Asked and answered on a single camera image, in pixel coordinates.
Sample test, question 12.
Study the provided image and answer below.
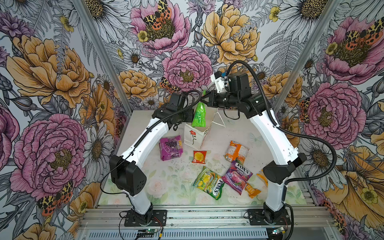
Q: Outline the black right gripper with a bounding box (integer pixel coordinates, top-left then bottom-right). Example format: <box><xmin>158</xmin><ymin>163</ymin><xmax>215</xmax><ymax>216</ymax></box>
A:
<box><xmin>200</xmin><ymin>88</ymin><xmax>241</xmax><ymax>109</ymax></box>

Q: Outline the green Lays chips bag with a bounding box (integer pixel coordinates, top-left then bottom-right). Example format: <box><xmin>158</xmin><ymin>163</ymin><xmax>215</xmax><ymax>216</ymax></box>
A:
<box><xmin>191</xmin><ymin>102</ymin><xmax>206</xmax><ymax>128</ymax></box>

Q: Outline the white floral paper bag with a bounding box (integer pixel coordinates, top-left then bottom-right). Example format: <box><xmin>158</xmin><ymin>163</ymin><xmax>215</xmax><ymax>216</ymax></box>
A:
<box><xmin>184</xmin><ymin>108</ymin><xmax>226</xmax><ymax>150</ymax></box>

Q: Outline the purple snack packet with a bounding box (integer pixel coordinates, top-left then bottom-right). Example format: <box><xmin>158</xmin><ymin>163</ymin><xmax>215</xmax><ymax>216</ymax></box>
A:
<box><xmin>159</xmin><ymin>135</ymin><xmax>184</xmax><ymax>161</ymax></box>

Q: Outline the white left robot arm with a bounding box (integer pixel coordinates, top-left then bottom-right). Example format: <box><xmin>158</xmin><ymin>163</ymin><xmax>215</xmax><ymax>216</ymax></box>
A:
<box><xmin>110</xmin><ymin>90</ymin><xmax>202</xmax><ymax>218</ymax></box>

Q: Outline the orange wrapper near arm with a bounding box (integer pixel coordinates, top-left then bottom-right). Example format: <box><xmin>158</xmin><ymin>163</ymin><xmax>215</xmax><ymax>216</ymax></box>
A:
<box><xmin>257</xmin><ymin>170</ymin><xmax>268</xmax><ymax>188</ymax></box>

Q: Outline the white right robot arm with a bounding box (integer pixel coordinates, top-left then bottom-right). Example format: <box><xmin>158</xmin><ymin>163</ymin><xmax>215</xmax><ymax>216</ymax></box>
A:
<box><xmin>205</xmin><ymin>72</ymin><xmax>307</xmax><ymax>222</ymax></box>

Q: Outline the green Fox's candy bag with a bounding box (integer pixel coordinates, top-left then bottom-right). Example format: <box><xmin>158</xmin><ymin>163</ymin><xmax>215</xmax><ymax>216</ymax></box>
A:
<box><xmin>193</xmin><ymin>167</ymin><xmax>225</xmax><ymax>200</ymax></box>

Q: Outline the purple Fox's candy bag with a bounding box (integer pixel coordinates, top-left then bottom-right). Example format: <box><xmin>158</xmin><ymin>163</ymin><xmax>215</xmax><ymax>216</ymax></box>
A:
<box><xmin>222</xmin><ymin>161</ymin><xmax>253</xmax><ymax>195</ymax></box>

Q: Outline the small red snack packet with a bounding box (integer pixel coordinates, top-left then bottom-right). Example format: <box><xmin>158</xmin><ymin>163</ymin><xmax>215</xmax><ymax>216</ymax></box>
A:
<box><xmin>192</xmin><ymin>151</ymin><xmax>207</xmax><ymax>164</ymax></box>

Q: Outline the orange mango snack packet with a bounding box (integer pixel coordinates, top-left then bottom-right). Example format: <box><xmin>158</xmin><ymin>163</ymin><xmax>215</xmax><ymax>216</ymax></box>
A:
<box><xmin>224</xmin><ymin>141</ymin><xmax>250</xmax><ymax>164</ymax></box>

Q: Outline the small orange snack packet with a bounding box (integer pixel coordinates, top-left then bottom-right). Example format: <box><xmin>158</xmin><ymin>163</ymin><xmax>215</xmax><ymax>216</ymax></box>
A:
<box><xmin>245</xmin><ymin>183</ymin><xmax>261</xmax><ymax>199</ymax></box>

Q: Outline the green circuit board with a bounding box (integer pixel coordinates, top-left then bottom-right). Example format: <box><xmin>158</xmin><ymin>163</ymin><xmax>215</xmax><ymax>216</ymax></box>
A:
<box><xmin>136</xmin><ymin>229</ymin><xmax>164</xmax><ymax>240</ymax></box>

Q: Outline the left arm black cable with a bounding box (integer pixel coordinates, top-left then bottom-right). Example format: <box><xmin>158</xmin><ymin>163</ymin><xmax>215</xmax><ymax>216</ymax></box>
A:
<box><xmin>99</xmin><ymin>89</ymin><xmax>205</xmax><ymax>196</ymax></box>

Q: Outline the aluminium frame post right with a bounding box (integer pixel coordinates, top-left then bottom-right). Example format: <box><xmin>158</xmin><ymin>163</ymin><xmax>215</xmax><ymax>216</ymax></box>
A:
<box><xmin>273</xmin><ymin>0</ymin><xmax>342</xmax><ymax>112</ymax></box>

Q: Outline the aluminium frame post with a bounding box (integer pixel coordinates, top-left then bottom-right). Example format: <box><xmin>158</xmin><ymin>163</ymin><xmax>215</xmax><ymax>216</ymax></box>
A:
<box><xmin>74</xmin><ymin>1</ymin><xmax>132</xmax><ymax>117</ymax></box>
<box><xmin>273</xmin><ymin>0</ymin><xmax>342</xmax><ymax>112</ymax></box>

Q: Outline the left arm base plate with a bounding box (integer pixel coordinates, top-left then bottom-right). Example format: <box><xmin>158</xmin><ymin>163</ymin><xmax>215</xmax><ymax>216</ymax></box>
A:
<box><xmin>124</xmin><ymin>209</ymin><xmax>168</xmax><ymax>227</ymax></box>

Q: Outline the aluminium frame post left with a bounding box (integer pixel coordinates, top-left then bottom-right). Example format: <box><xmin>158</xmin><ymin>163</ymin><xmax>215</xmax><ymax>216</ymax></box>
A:
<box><xmin>74</xmin><ymin>1</ymin><xmax>132</xmax><ymax>117</ymax></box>

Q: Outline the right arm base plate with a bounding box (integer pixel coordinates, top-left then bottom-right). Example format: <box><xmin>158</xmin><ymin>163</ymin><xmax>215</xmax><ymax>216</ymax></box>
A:
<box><xmin>245</xmin><ymin>207</ymin><xmax>292</xmax><ymax>226</ymax></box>

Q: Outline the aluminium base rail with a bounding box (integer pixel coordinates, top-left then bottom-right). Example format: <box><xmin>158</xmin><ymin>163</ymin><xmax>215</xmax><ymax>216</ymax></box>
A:
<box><xmin>77</xmin><ymin>205</ymin><xmax>341</xmax><ymax>240</ymax></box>

